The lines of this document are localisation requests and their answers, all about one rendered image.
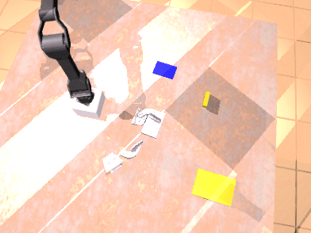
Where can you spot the yellow rectangular block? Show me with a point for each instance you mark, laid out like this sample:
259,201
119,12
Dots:
205,102

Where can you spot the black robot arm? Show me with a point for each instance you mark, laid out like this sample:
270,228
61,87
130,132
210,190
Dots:
57,46

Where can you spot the yellow rectangular plate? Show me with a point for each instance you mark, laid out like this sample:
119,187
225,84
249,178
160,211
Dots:
214,187

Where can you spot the blue rectangular block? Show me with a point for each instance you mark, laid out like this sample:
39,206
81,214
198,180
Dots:
164,69

